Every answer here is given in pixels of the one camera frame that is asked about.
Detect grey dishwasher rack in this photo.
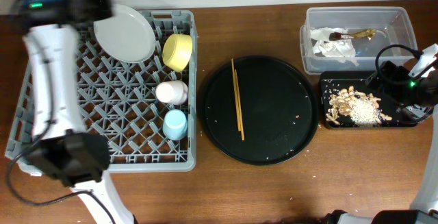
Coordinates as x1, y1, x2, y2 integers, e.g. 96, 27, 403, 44
5, 10, 199, 175

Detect blue plastic cup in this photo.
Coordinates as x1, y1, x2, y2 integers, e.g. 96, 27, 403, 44
163, 109, 188, 140

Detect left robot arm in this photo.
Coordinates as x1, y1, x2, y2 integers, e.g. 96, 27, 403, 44
10, 0, 136, 223

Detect round black tray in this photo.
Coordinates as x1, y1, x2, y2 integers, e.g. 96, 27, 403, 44
198, 55, 320, 166

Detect clear plastic bin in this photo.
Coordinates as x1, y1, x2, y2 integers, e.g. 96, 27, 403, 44
300, 6, 417, 75

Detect pink plastic cup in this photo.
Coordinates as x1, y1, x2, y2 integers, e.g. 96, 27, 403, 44
155, 81, 188, 105

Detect black rectangular tray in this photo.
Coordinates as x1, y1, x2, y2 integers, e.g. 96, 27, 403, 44
320, 71, 414, 129

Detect yellow bowl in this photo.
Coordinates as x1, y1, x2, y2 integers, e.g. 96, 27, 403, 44
162, 34, 193, 72

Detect white tissue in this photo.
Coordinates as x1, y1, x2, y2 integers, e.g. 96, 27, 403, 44
310, 27, 359, 66

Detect grey round plate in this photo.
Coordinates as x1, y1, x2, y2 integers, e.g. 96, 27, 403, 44
94, 4, 155, 63

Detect white rice pile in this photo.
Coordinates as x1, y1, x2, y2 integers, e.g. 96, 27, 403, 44
348, 99, 381, 127

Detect brown food scraps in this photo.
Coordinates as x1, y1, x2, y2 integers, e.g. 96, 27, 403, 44
325, 86, 393, 126

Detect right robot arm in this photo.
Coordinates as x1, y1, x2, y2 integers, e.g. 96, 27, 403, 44
321, 43, 437, 224

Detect wooden chopstick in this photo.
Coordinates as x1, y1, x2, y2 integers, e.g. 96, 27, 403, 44
231, 58, 241, 132
234, 70, 245, 141

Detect gold snack wrapper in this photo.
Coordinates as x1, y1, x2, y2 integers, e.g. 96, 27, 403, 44
328, 29, 377, 41

